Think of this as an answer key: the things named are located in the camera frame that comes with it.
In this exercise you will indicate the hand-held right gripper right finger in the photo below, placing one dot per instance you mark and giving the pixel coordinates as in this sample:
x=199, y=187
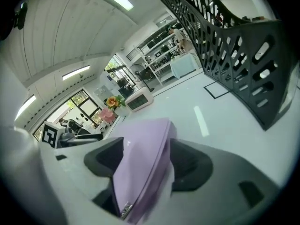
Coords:
x=222, y=172

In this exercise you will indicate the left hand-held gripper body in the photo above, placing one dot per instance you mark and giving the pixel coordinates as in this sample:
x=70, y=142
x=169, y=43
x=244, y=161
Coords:
x=50, y=135

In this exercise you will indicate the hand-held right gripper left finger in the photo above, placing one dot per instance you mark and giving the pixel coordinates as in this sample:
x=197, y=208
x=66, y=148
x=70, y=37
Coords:
x=70, y=172

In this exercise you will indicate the purple folder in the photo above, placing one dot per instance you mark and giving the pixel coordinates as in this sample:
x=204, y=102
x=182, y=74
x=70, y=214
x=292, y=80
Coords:
x=143, y=153

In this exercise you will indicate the black perforated file holder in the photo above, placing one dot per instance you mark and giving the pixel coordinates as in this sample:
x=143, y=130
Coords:
x=246, y=62

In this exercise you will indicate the pink artificial flower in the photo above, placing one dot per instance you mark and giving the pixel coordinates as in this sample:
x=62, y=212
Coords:
x=106, y=114

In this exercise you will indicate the orange artificial flower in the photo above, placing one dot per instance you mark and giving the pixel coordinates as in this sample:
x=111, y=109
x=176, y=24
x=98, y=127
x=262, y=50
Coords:
x=112, y=101

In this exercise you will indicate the white vase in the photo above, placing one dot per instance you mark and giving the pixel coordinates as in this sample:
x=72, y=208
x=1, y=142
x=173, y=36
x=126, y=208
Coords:
x=122, y=111

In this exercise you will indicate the white digital clock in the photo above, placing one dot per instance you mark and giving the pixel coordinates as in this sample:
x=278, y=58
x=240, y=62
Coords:
x=138, y=101

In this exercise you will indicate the black standing fan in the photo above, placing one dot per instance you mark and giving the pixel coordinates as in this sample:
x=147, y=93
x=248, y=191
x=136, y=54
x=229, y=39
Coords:
x=137, y=72

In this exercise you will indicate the table with light blue cloth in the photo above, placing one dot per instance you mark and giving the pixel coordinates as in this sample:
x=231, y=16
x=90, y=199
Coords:
x=184, y=64

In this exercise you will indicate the white storage shelf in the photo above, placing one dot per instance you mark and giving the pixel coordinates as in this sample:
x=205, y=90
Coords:
x=157, y=55

